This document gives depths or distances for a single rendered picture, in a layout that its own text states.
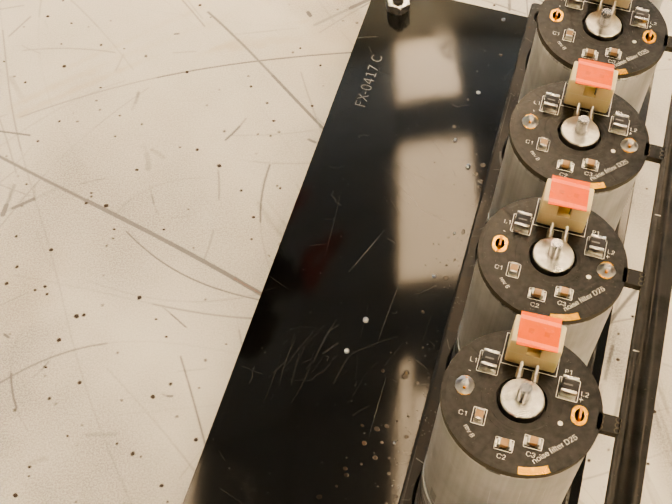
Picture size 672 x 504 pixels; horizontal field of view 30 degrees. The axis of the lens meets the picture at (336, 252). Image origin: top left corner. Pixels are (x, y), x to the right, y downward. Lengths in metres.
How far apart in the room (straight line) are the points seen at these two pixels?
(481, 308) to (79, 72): 0.14
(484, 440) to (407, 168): 0.11
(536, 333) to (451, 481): 0.03
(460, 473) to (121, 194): 0.13
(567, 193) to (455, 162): 0.08
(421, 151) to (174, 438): 0.09
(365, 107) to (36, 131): 0.08
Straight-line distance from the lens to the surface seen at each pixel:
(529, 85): 0.25
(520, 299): 0.21
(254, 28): 0.33
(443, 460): 0.20
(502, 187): 0.24
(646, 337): 0.21
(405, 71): 0.30
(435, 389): 0.24
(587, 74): 0.23
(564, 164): 0.22
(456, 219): 0.28
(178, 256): 0.28
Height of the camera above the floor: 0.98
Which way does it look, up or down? 55 degrees down
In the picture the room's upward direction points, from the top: 5 degrees clockwise
